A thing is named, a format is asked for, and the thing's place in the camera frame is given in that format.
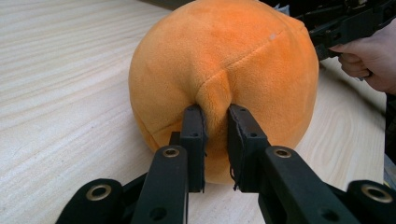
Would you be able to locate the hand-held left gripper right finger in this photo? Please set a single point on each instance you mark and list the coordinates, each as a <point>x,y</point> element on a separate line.
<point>249,155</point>

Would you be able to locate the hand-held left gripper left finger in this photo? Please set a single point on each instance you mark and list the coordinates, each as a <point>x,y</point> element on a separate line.
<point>193,149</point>

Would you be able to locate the grey cloth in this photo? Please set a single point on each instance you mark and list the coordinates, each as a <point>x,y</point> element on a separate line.
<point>281,8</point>

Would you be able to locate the orange plush toy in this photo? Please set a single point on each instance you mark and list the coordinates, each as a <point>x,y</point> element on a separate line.
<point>224,77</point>

